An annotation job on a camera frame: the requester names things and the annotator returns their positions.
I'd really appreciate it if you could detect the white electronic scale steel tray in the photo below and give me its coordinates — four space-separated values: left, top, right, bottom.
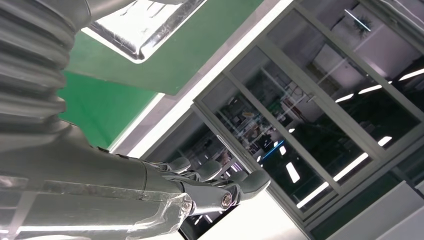
81 0 208 64

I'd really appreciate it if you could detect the grey framed glass window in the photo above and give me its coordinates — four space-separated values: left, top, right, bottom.
142 0 424 240

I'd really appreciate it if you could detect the white board panel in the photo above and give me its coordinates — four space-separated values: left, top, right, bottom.
326 180 424 240

